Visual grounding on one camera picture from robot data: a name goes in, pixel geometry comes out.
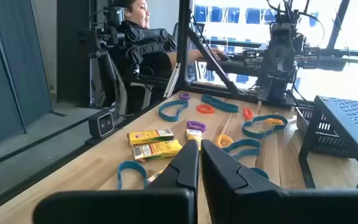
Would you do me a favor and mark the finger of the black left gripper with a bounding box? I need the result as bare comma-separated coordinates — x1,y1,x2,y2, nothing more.
265,50,280,78
280,50,295,78

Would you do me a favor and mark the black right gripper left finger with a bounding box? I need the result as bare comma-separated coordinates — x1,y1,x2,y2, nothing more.
32,139,200,224

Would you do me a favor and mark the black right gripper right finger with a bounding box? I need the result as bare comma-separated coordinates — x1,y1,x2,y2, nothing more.
200,139,358,224

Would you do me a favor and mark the yellow crayon box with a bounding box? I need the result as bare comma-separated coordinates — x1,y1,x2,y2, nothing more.
131,139,183,163
146,167,169,184
127,128,175,147
185,128,203,151

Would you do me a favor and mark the yellow spiral coil bracelet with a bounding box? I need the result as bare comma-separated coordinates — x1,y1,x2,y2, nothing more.
215,134,234,149
265,117,285,126

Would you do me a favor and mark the large bright window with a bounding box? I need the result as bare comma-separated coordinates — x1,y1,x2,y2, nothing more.
191,0,358,102

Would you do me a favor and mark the black perforated metal riser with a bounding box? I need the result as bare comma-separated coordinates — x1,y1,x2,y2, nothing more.
298,95,358,189

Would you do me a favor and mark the black plastic basket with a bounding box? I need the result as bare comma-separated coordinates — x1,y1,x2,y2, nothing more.
295,105,357,159

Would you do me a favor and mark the person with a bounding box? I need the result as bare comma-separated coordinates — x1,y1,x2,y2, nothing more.
110,0,229,103

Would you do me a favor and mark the black cabinet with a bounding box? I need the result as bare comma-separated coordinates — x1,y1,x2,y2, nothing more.
56,0,94,103

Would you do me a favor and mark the dark blue partition panel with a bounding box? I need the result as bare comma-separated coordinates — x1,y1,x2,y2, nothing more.
0,0,53,156

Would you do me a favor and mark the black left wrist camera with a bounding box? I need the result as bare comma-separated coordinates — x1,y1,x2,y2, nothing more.
270,22,293,47

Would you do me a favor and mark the black table-level camera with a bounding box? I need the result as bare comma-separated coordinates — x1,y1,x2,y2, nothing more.
88,108,115,139

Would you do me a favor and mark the silver metal bracket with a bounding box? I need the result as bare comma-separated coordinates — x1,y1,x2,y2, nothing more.
163,62,182,100

